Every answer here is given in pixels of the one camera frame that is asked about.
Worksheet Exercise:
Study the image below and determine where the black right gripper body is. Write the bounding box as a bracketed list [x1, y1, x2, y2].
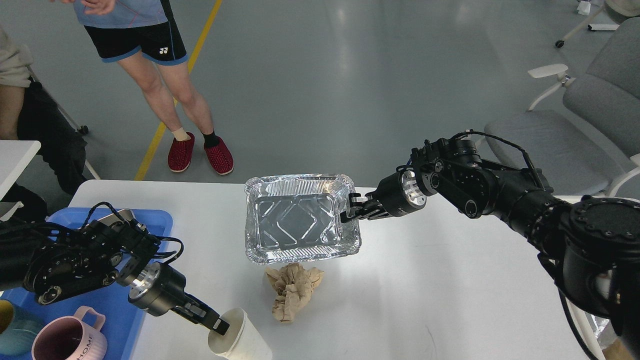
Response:
[368, 168, 426, 220]

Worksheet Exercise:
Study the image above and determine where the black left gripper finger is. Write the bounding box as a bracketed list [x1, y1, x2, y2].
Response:
[187, 295, 230, 336]

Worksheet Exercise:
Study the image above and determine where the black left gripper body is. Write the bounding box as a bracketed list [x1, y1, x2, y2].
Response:
[128, 262, 201, 321]

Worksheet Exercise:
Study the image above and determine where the cream paper cup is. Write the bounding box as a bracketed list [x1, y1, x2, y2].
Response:
[207, 307, 274, 360]

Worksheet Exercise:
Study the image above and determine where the aluminium foil tray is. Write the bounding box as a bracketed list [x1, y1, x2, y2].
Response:
[245, 173, 362, 265]

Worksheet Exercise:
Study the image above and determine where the pink HOME mug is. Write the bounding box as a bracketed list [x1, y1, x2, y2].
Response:
[31, 305, 108, 360]

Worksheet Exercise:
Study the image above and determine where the brown paper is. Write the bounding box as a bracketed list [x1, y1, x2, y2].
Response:
[265, 262, 324, 323]

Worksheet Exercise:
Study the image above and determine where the square stainless steel tray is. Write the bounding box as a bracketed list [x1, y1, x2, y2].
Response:
[97, 208, 136, 226]

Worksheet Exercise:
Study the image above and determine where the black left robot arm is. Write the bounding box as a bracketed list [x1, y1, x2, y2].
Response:
[0, 202, 230, 335]

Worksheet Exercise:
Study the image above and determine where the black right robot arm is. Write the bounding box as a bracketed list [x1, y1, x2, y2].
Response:
[340, 130, 640, 360]

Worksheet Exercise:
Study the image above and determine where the blue plastic tray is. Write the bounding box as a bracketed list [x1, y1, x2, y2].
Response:
[1, 207, 173, 360]

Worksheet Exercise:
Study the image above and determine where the teal mug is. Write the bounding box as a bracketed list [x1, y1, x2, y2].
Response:
[0, 300, 45, 356]

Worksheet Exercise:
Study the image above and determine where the grey office chair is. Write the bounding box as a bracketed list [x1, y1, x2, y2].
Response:
[484, 17, 640, 198]

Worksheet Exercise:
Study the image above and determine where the small white side table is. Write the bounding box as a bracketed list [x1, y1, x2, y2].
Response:
[0, 140, 47, 224]

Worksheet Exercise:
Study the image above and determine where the seated person at left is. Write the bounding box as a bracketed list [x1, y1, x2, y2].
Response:
[0, 29, 87, 196]

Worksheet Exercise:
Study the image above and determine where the cream plastic bin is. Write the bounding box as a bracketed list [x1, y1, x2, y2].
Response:
[565, 195, 640, 360]

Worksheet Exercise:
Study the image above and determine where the white chair base far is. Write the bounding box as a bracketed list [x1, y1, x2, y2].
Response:
[554, 0, 640, 49]

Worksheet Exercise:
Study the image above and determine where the standing person in shorts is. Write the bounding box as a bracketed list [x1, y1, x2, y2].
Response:
[72, 0, 234, 176]

